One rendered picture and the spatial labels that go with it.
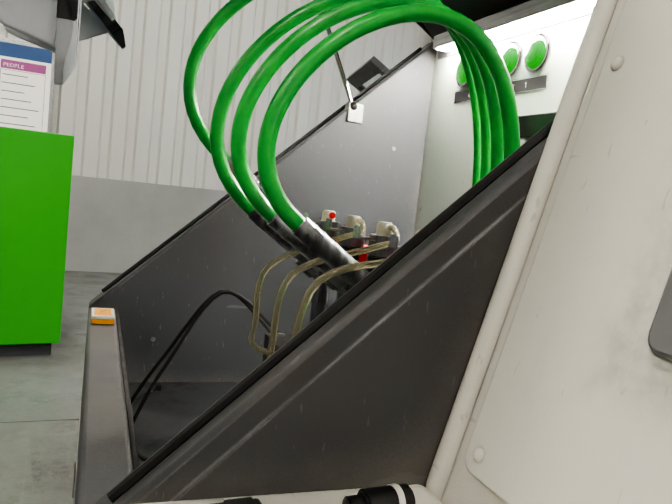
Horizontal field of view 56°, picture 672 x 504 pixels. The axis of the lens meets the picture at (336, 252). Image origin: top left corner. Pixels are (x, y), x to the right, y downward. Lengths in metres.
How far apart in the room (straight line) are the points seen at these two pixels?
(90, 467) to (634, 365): 0.37
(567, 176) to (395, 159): 0.73
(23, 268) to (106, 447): 3.50
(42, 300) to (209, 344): 3.04
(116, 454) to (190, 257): 0.55
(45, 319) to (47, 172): 0.85
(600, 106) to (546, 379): 0.17
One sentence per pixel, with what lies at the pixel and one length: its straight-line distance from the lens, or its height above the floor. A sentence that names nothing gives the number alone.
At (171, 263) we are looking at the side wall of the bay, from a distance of 1.04.
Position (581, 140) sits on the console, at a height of 1.22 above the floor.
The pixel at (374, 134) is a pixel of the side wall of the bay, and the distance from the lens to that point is 1.12.
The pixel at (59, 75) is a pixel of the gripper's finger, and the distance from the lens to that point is 0.59.
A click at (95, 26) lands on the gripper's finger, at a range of 0.91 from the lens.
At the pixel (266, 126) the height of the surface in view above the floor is 1.21.
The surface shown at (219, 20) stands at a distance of 0.74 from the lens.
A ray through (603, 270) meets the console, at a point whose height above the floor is 1.14.
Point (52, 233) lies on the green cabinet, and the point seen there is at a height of 0.73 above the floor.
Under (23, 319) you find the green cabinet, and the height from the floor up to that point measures 0.23.
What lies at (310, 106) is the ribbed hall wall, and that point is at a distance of 7.77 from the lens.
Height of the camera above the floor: 1.17
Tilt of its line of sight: 6 degrees down
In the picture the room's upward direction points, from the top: 6 degrees clockwise
